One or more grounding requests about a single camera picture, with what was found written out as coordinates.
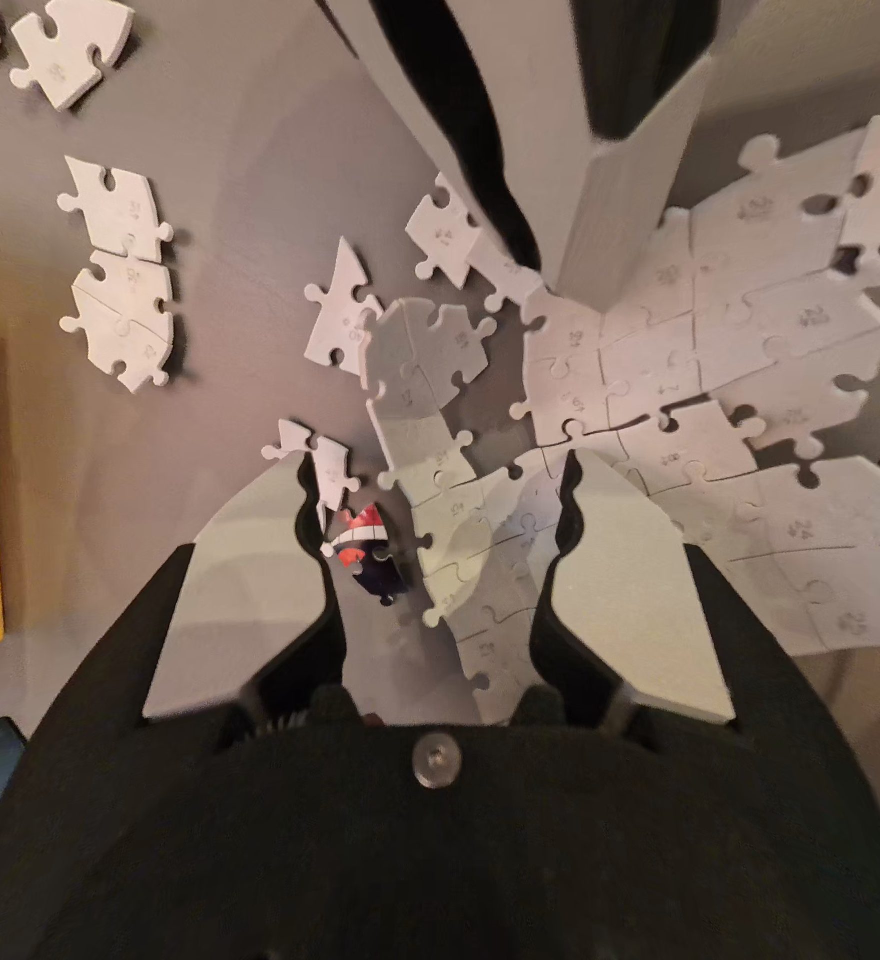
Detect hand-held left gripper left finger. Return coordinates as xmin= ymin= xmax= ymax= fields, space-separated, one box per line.
xmin=142 ymin=452 xmax=348 ymax=721

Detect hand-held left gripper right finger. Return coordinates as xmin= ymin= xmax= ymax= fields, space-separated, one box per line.
xmin=528 ymin=448 xmax=735 ymax=725

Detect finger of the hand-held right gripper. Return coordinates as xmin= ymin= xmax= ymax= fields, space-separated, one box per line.
xmin=446 ymin=0 xmax=713 ymax=315
xmin=318 ymin=0 xmax=546 ymax=273

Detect curved assembled puzzle ball section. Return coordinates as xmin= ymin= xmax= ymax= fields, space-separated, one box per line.
xmin=359 ymin=133 xmax=880 ymax=727

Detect printed red black puzzle piece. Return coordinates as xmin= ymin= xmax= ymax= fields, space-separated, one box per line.
xmin=320 ymin=502 xmax=411 ymax=607

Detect three joined white puzzle pieces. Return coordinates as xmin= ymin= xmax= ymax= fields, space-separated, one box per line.
xmin=57 ymin=155 xmax=176 ymax=396

